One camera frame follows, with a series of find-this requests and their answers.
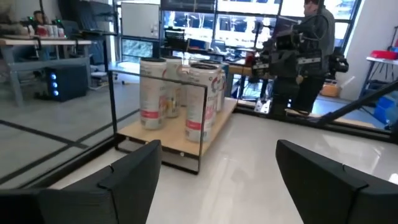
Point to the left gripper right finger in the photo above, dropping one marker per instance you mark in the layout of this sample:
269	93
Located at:
326	193

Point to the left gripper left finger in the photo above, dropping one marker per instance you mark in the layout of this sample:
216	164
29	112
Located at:
130	186

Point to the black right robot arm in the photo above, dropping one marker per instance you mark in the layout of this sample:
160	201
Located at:
286	62

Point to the blue plastic bin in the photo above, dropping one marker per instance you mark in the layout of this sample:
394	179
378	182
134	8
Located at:
385	109

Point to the orange box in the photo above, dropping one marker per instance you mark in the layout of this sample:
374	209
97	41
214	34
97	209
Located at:
329	90

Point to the black computer with blue lights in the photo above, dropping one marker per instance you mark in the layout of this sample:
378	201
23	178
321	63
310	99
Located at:
66	82

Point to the red flat case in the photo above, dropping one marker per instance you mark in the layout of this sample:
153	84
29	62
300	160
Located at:
384	54

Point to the grey metal stand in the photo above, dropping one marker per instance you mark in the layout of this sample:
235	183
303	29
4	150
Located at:
31	62

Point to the white board panel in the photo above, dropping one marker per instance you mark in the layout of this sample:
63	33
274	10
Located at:
140	20

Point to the wooden shelf with black frame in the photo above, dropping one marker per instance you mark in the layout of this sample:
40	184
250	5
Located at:
174	133

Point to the black metal table frame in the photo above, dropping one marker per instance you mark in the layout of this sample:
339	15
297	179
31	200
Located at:
342	124

